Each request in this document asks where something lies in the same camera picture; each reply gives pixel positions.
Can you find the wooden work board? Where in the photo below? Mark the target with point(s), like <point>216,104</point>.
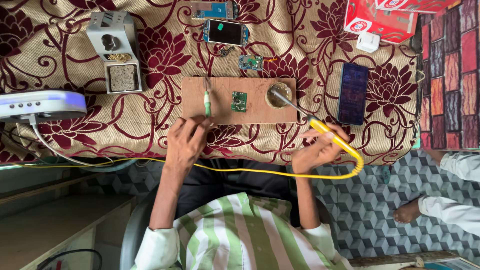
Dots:
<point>221,112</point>

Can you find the opened phone with blue board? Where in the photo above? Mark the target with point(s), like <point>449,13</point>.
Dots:
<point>214,9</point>

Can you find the wooden edged tray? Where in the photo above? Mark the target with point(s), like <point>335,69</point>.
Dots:
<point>412,261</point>

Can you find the person's right hand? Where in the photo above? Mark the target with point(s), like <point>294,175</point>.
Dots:
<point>317,152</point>

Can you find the grey metal soldering iron stand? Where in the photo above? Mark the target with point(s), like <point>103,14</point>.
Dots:
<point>112,33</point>

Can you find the maroon floral table cloth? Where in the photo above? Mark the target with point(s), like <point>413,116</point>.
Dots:
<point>318,63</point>

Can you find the person's left hand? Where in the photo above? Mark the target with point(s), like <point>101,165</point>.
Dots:
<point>183,144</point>

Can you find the person's black trousers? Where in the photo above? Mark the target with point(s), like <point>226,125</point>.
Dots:
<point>232,183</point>

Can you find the round flux tin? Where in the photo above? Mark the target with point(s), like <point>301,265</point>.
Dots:
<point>278,98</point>

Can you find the red white carton box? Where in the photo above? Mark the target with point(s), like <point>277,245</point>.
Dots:
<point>378,20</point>

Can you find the flat red white box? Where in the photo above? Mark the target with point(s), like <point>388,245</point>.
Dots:
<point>416,5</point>

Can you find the green circuit board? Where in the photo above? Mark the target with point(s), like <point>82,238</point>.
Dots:
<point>239,101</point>

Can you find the dark blue smartphone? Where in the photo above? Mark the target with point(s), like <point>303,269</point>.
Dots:
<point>352,93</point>

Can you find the green white solder dispenser pen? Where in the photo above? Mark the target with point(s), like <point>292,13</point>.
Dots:
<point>207,103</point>

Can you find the brick pattern sheet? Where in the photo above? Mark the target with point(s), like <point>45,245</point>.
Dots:
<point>450,75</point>

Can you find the white desk lamp base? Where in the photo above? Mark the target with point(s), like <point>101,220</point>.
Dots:
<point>41,105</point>

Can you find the grey cleaning sponge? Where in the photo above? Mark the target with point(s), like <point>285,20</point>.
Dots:
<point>122,78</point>

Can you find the yellow soldering iron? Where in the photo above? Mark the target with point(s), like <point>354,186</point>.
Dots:
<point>330,135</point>

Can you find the person's green striped shirt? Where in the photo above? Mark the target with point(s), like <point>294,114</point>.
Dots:
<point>243,236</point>

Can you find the opened phone with dark screen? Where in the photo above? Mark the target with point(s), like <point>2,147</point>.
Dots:
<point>226,32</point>

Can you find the small blue circuit board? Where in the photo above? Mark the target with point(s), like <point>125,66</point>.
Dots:
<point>250,62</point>

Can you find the small dark flex connector part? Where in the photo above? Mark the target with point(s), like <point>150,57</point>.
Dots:
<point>227,51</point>

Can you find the brass cleaning wool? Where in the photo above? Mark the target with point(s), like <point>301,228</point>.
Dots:
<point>119,57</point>

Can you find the wooden side bench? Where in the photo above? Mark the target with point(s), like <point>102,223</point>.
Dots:
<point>52,225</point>

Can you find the white charger adapter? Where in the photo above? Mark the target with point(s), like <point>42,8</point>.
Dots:
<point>368,41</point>

